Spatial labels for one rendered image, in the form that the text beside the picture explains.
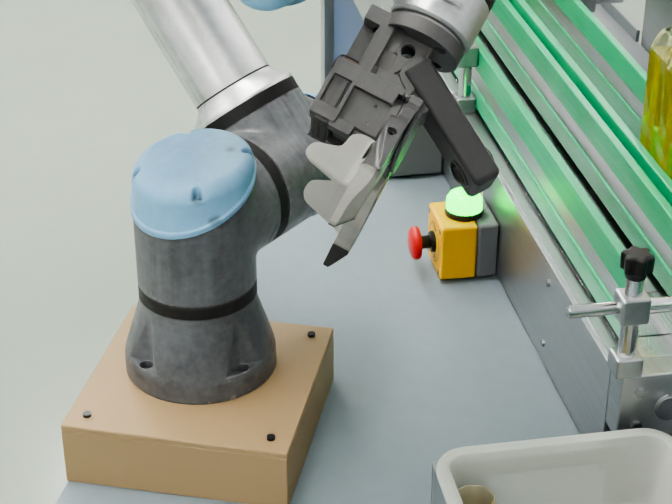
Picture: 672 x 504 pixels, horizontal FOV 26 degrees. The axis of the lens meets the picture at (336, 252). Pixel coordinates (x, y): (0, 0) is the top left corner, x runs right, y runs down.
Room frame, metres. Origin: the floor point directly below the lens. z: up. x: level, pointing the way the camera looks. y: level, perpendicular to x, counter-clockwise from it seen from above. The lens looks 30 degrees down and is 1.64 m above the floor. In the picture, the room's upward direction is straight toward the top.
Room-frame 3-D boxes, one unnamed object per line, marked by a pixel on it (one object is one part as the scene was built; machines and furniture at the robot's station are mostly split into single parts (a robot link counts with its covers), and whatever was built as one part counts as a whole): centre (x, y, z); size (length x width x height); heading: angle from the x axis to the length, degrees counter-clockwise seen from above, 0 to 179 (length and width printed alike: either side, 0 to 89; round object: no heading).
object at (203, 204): (1.23, 0.13, 0.98); 0.13 x 0.12 x 0.14; 145
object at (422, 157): (1.79, -0.10, 0.79); 0.08 x 0.08 x 0.08; 10
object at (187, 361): (1.22, 0.14, 0.87); 0.15 x 0.15 x 0.10
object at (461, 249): (1.52, -0.15, 0.79); 0.07 x 0.07 x 0.07; 10
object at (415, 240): (1.51, -0.10, 0.79); 0.04 x 0.03 x 0.04; 10
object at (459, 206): (1.52, -0.15, 0.84); 0.04 x 0.04 x 0.03
